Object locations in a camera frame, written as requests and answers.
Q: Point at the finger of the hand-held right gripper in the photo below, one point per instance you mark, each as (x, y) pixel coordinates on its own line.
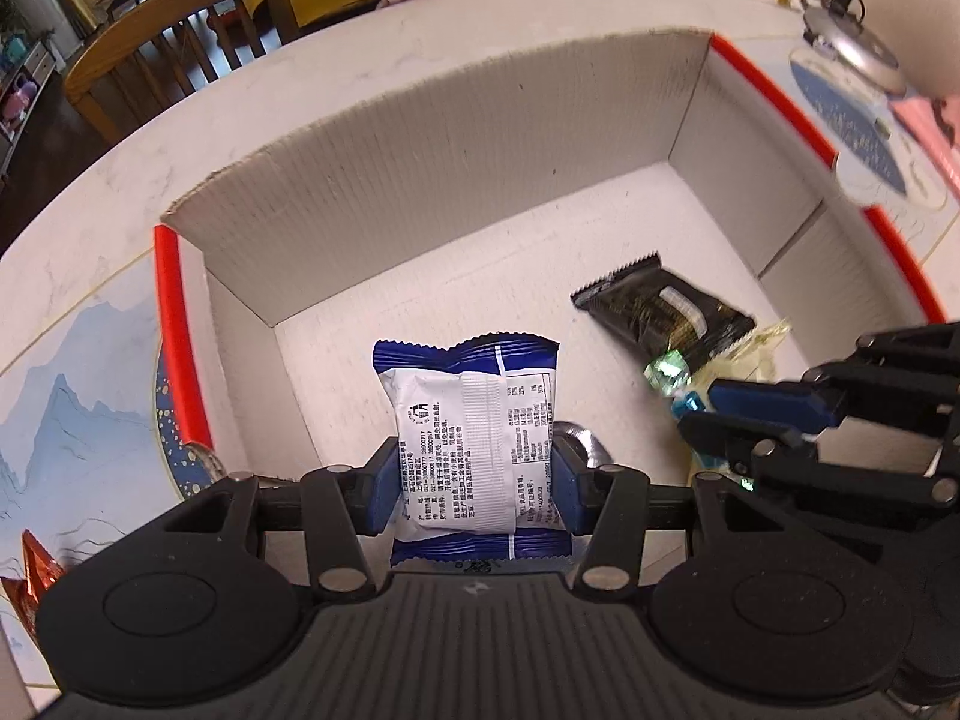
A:
(739, 442)
(772, 401)

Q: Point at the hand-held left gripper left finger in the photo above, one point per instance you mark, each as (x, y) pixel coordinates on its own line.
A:
(382, 487)

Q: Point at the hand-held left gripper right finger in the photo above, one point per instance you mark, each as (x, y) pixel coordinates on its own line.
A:
(566, 487)

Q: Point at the silver foil snack packet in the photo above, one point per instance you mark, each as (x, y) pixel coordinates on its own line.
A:
(583, 441)

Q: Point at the green blue candy wrapper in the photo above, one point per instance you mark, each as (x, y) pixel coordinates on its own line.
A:
(666, 373)

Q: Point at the blue and white snack packet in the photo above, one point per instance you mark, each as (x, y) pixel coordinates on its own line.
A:
(465, 427)

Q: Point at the black cookie packet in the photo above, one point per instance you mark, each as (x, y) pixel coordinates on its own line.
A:
(660, 315)

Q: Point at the red cardboard box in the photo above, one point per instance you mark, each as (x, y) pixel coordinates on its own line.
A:
(450, 165)

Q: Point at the red-brown triangular snack packet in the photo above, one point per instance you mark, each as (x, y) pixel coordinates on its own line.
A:
(34, 577)

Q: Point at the pink pouch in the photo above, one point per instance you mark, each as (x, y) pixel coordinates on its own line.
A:
(930, 135)

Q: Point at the silver desk lamp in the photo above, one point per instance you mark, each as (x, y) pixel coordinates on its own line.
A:
(855, 45)

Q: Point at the wooden chair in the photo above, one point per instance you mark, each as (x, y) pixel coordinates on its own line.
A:
(180, 22)

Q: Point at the wooden television cabinet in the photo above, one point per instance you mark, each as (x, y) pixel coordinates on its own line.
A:
(22, 82)

